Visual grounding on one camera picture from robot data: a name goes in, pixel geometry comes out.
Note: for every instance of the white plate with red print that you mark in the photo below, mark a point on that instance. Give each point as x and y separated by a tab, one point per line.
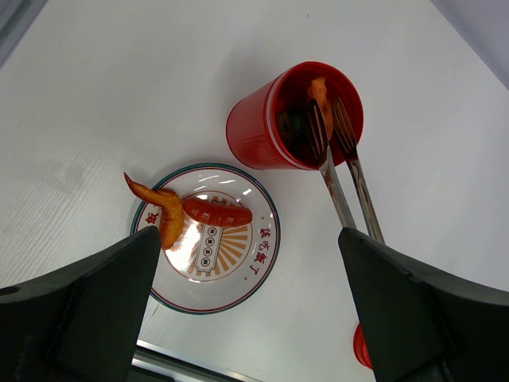
211	269

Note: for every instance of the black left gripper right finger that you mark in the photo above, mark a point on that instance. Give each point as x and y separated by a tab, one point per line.
421	323

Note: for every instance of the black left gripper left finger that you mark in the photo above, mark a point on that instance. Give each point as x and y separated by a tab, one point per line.
80	322

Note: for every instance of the orange fried chicken wing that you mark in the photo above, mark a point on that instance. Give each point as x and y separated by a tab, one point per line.
172	214

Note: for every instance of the black seaweed sushi roll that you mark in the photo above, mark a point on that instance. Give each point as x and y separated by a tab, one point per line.
291	125

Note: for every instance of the red grilled sausage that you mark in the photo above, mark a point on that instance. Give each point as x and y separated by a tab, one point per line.
216	214

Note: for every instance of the red cylindrical lunch container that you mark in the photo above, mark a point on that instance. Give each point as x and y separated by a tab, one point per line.
251	128

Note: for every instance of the aluminium left frame post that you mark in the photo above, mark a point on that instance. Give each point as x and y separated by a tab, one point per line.
16	17

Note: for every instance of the aluminium front rail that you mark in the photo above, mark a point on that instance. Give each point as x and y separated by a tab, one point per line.
163	364

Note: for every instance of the red round lid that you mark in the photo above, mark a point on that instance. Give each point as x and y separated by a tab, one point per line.
360	348

